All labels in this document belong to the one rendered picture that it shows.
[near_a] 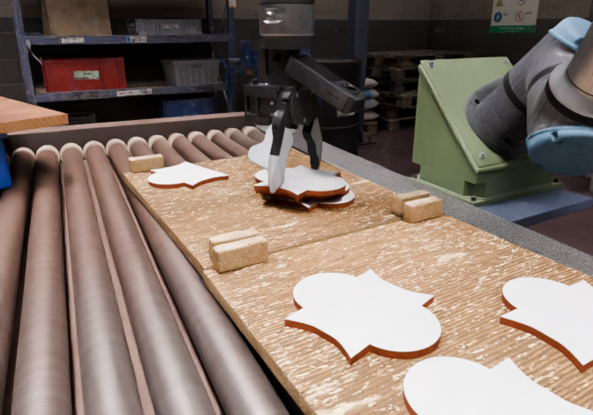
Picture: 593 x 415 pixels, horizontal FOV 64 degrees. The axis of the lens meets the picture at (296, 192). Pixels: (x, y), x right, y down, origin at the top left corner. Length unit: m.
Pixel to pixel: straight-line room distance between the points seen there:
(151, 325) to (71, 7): 4.26
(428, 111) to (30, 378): 0.79
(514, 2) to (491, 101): 5.40
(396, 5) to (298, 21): 6.18
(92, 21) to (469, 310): 4.41
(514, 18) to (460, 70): 5.26
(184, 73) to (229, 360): 4.43
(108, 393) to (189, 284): 0.16
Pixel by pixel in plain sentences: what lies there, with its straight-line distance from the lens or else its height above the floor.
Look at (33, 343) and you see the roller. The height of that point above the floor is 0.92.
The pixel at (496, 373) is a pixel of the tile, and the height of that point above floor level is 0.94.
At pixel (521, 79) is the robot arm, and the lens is 0.91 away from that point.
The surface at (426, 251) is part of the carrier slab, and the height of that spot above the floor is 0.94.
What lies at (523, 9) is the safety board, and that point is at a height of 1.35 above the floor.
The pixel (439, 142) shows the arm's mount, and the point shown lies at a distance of 0.97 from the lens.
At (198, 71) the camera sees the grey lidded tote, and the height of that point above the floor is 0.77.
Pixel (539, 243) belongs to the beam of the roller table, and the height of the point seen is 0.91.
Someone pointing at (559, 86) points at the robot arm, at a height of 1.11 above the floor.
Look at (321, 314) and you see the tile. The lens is 0.43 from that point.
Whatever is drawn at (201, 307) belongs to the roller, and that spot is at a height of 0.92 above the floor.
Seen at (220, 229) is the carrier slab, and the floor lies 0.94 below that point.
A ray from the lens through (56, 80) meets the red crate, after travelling 4.58.
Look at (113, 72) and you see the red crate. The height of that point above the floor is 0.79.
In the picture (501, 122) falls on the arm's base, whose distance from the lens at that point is 0.93.
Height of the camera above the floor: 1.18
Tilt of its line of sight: 19 degrees down
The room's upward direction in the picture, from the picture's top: straight up
